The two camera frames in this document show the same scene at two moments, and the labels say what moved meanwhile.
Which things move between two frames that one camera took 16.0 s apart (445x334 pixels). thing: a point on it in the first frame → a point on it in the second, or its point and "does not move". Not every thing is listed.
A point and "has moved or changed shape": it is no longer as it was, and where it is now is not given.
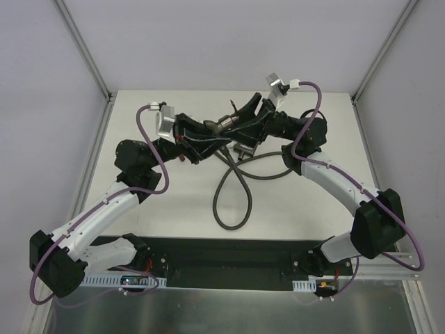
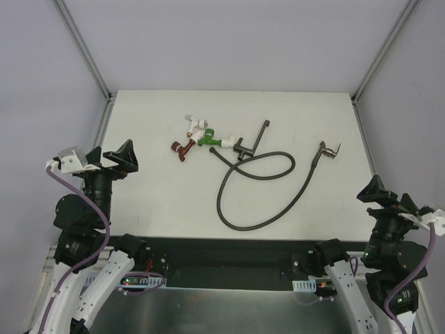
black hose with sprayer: x=233 y=166 has moved or changed shape
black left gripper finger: x=192 y=128 → x=94 y=156
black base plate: x=227 y=263 does not move
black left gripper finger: x=198 y=149 → x=125 y=156
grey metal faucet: x=224 y=122 → x=327 y=151
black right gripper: x=262 y=120 → x=388 y=212
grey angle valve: x=245 y=149 does not move
